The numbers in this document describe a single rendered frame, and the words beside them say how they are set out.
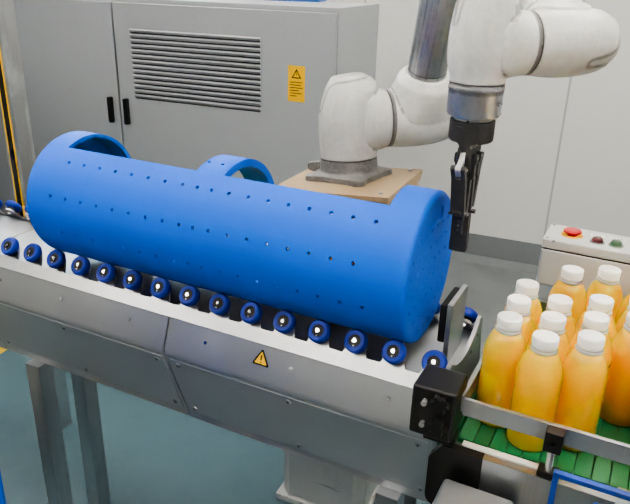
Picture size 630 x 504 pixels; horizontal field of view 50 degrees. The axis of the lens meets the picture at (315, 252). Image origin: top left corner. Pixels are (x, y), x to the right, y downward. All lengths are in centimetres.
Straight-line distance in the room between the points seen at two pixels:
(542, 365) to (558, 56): 48
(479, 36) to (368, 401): 65
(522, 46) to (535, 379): 51
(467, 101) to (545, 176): 288
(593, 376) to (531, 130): 292
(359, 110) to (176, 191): 62
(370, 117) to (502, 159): 227
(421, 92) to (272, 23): 122
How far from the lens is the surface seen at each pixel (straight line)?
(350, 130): 177
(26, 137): 231
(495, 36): 111
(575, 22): 119
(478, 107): 113
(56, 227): 156
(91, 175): 148
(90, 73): 345
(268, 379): 135
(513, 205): 406
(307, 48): 283
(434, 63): 177
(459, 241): 123
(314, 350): 129
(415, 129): 183
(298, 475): 226
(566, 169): 397
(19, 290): 176
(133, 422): 271
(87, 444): 218
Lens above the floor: 159
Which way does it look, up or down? 23 degrees down
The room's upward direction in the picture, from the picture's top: 1 degrees clockwise
